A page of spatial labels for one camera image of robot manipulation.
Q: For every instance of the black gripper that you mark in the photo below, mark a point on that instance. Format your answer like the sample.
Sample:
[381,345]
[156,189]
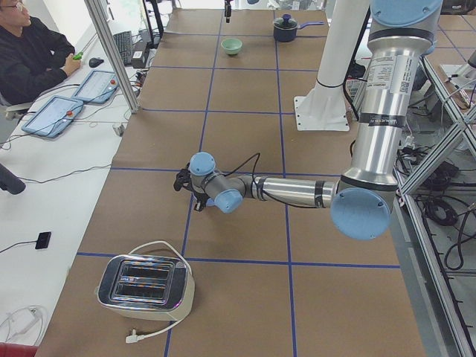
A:
[199,198]

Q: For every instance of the green bowl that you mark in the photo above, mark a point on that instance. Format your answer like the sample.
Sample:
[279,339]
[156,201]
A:
[231,46]

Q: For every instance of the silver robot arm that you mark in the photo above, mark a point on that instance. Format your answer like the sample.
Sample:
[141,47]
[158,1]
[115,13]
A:
[400,32]

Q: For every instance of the silver toaster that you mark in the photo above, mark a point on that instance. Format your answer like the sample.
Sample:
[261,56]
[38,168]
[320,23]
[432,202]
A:
[147,287]

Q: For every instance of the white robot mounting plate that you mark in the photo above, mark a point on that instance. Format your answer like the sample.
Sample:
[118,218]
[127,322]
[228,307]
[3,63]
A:
[320,114]

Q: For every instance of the far blue teach pendant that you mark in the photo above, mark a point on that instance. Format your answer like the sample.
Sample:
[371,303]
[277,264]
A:
[97,87]

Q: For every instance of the blue teach pendant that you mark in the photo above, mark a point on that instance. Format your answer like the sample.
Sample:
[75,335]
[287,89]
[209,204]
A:
[97,87]
[53,117]

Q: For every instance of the near blue teach pendant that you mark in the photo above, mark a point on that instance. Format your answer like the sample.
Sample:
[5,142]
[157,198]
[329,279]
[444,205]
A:
[53,117]

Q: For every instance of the black computer mouse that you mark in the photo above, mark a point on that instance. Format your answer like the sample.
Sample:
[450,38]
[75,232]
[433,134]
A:
[95,62]

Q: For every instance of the black keyboard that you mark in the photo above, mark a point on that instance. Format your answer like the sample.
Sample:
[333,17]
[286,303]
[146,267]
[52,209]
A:
[123,42]

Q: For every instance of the blue saucepan with lid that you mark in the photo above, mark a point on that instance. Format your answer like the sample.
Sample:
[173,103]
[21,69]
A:
[285,28]

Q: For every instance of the seated person in black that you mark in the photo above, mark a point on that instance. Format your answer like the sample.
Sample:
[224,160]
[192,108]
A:
[34,58]

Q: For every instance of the white central column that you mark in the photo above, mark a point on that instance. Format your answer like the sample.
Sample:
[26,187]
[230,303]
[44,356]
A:
[347,20]

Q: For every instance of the aluminium frame post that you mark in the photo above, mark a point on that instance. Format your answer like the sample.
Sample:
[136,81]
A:
[101,26]

